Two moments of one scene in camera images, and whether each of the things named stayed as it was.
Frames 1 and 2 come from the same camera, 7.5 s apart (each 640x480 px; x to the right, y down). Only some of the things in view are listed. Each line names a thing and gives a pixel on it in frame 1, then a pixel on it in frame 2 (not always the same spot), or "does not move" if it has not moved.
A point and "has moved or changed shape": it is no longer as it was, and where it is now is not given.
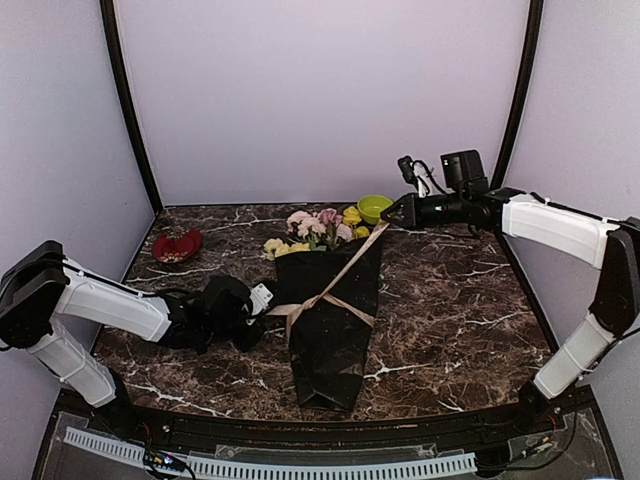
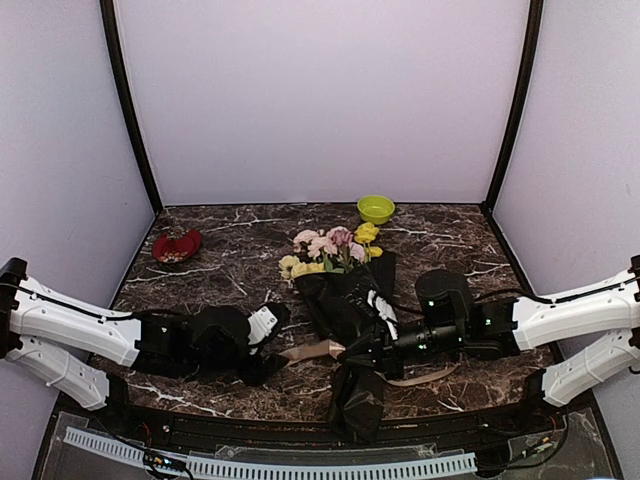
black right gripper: [411, 213] -> [383, 358]
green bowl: [370, 208] does not move
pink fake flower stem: [335, 230] -> [343, 236]
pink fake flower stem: [306, 225] -> [315, 243]
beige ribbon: [290, 313] -> [335, 348]
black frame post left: [108, 9] does not move
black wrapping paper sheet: [329, 295] has moved or changed shape
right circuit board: [546, 444] does not move
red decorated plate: [176, 245] does not move
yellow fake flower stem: [352, 218] -> [364, 235]
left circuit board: [163, 458] does not move
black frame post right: [521, 92] does not move
